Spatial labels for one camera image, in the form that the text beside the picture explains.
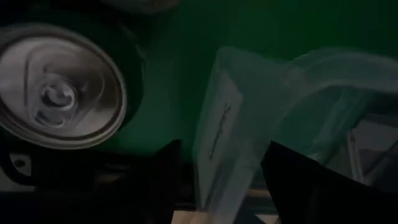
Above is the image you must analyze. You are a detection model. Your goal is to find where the clear plastic bin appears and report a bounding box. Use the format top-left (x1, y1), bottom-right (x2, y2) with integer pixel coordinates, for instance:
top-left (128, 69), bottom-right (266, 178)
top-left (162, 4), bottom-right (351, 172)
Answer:
top-left (191, 45), bottom-right (398, 224)

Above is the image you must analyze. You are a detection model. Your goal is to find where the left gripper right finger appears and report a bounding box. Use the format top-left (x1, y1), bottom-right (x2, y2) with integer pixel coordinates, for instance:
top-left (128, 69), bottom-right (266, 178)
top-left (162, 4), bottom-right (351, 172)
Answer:
top-left (264, 141), bottom-right (358, 195)

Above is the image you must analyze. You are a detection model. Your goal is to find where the silver Diet Coke can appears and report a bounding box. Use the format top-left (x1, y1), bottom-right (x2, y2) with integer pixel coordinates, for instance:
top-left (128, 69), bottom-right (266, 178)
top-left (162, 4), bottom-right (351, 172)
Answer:
top-left (101, 0), bottom-right (183, 16)

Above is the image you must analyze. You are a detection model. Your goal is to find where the green Sprite can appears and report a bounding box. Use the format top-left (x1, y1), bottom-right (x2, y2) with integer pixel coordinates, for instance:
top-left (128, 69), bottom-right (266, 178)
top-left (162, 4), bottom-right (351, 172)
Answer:
top-left (0, 22), bottom-right (147, 151)

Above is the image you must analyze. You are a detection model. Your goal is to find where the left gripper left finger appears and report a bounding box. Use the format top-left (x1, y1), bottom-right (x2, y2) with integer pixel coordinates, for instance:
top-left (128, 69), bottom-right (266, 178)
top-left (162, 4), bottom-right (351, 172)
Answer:
top-left (138, 139), bottom-right (183, 195)

